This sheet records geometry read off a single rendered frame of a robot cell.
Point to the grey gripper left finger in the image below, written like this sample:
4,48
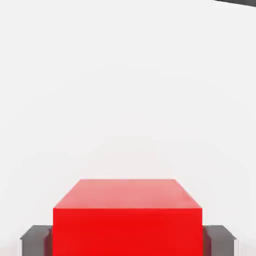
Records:
33,243

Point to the small red cube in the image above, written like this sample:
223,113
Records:
128,230

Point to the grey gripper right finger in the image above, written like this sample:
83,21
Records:
220,243

